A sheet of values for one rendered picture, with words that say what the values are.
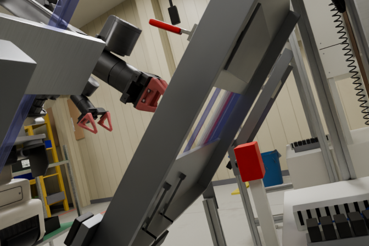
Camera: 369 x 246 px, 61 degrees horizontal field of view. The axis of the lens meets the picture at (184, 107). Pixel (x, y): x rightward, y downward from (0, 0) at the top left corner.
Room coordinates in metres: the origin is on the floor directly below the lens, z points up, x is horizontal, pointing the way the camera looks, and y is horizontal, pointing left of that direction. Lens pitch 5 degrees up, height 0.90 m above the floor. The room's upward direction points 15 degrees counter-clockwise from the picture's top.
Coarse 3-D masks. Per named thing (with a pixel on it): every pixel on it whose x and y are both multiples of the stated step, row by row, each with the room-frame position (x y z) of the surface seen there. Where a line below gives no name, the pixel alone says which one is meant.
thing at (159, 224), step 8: (192, 192) 1.10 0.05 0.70; (200, 192) 1.13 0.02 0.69; (176, 200) 0.98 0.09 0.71; (184, 200) 1.01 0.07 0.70; (192, 200) 1.04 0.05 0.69; (168, 208) 0.91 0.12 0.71; (176, 208) 0.93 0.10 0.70; (184, 208) 0.96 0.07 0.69; (160, 216) 0.85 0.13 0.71; (168, 216) 0.87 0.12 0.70; (176, 216) 0.89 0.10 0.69; (152, 224) 0.79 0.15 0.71; (160, 224) 0.81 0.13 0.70; (168, 224) 0.83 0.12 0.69; (144, 232) 0.75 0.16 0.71; (152, 232) 0.76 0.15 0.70; (160, 232) 0.78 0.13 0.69; (136, 240) 0.70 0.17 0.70; (144, 240) 0.72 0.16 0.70; (152, 240) 0.73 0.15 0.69
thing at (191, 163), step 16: (208, 144) 0.98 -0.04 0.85; (176, 160) 0.71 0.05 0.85; (192, 160) 0.88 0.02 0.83; (208, 160) 1.16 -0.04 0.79; (176, 176) 0.80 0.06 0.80; (192, 176) 1.02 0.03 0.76; (160, 192) 0.73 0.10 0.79; (176, 192) 0.91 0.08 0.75; (160, 208) 0.83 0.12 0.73; (144, 224) 0.76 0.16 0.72
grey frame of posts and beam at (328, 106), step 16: (352, 0) 0.38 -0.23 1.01; (368, 0) 0.36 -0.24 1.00; (304, 16) 1.07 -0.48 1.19; (352, 16) 0.40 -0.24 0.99; (368, 16) 0.37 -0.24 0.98; (304, 32) 1.07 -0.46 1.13; (368, 32) 0.37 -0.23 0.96; (304, 48) 1.08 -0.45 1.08; (368, 48) 0.37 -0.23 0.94; (320, 64) 1.06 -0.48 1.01; (368, 64) 0.39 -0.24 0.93; (320, 80) 1.08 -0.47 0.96; (320, 96) 1.07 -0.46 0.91; (336, 112) 1.06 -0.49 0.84; (336, 128) 1.07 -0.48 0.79; (336, 144) 1.07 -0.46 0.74; (352, 176) 1.07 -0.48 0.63; (208, 208) 1.23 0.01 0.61; (208, 224) 1.22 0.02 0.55; (224, 240) 1.24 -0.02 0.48
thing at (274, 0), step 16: (272, 0) 0.74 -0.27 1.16; (288, 0) 0.93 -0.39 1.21; (256, 16) 0.51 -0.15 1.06; (272, 16) 0.84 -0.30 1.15; (256, 32) 0.58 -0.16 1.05; (272, 32) 0.98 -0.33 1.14; (240, 48) 0.52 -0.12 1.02; (256, 48) 0.66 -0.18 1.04; (240, 64) 0.59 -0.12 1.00; (256, 64) 0.77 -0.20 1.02; (224, 80) 0.72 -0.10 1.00; (240, 80) 0.90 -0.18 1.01
